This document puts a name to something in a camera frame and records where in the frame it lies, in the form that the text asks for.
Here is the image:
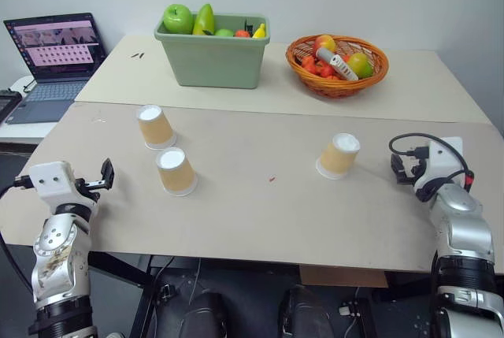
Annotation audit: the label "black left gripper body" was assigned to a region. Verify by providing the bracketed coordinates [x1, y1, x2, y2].
[72, 177, 108, 203]

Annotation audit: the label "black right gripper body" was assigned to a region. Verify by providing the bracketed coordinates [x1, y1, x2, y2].
[404, 155, 429, 186]

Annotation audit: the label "brown paper cup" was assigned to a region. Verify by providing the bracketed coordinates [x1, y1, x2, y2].
[315, 132, 361, 180]
[136, 104, 178, 151]
[156, 147, 198, 198]

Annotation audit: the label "orange wicker basket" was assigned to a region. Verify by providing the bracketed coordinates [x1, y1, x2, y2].
[285, 34, 390, 98]

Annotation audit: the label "green red toy mango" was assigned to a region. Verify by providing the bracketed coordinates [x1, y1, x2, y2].
[346, 52, 374, 80]

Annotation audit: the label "grey open laptop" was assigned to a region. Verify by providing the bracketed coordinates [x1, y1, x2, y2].
[2, 12, 109, 125]

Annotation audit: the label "white grey slotted tool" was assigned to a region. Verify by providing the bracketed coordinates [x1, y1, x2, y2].
[317, 46, 360, 82]

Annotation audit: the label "black device with screen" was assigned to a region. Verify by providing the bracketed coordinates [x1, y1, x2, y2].
[0, 88, 24, 123]

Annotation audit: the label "red toy peppers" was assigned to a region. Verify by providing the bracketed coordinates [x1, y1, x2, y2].
[299, 53, 351, 81]

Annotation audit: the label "red yellow toy peach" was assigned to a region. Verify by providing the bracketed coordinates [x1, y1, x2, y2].
[313, 34, 337, 54]

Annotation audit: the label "green plastic bin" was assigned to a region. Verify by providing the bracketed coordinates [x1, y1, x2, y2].
[154, 13, 271, 90]

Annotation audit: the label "green toy apple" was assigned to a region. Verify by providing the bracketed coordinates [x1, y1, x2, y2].
[162, 3, 195, 35]

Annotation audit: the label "dark rounded shape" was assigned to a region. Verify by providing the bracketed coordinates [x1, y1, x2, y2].
[179, 291, 230, 338]
[277, 284, 334, 338]

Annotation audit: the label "green yellow toy mango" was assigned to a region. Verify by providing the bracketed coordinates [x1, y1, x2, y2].
[191, 2, 217, 36]

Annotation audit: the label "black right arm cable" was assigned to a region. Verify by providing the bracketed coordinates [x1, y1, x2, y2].
[388, 132, 476, 202]

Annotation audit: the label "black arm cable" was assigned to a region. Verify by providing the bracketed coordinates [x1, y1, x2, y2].
[388, 132, 476, 202]
[0, 174, 37, 295]

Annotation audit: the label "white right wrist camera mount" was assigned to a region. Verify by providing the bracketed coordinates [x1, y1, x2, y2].
[412, 136, 464, 194]

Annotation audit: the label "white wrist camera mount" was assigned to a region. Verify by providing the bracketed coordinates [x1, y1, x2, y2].
[412, 136, 464, 194]
[28, 161, 99, 217]

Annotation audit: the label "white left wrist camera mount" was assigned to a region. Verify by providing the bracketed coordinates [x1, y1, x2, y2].
[28, 161, 99, 217]

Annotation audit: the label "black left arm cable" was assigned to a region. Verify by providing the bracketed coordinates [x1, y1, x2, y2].
[0, 174, 37, 295]

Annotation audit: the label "black table frame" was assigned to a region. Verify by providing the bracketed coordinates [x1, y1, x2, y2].
[87, 251, 178, 338]

